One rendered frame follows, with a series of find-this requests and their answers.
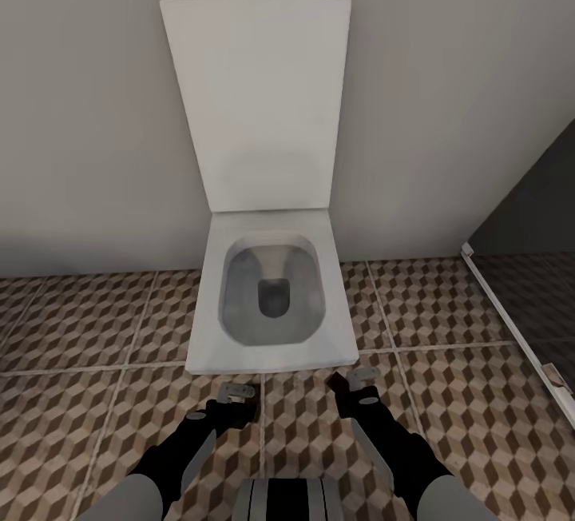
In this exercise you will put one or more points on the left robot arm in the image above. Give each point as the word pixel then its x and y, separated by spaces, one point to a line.
pixel 165 471

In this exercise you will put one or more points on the shower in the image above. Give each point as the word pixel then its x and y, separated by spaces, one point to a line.
pixel 565 400

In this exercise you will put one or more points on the robot trunk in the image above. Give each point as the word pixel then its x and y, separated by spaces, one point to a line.
pixel 287 500

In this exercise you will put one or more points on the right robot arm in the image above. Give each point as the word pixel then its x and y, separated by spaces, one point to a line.
pixel 405 460

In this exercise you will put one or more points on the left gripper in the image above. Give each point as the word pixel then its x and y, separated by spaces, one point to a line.
pixel 236 415

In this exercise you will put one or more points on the mousetrap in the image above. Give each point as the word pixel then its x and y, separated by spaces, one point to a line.
pixel 338 383
pixel 254 400

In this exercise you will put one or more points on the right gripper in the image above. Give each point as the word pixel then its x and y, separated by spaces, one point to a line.
pixel 346 399

